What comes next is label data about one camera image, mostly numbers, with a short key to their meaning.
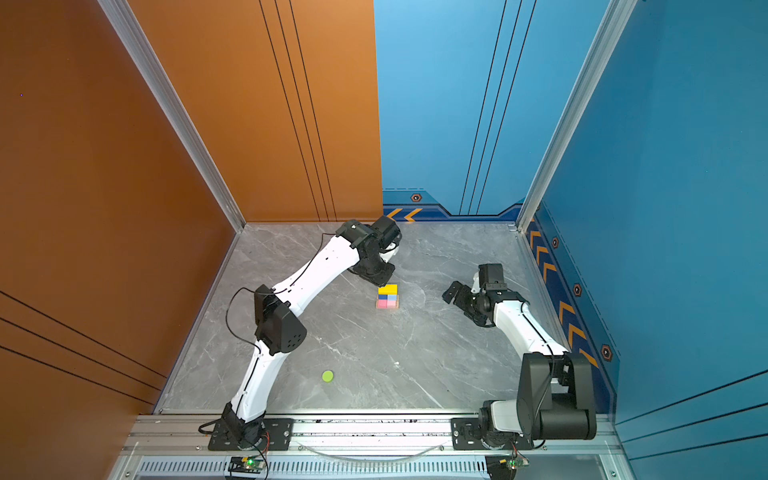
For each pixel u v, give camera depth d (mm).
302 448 723
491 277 697
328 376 814
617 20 705
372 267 736
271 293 552
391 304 940
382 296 950
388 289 916
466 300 790
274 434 737
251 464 706
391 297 936
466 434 725
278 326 536
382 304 945
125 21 706
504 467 700
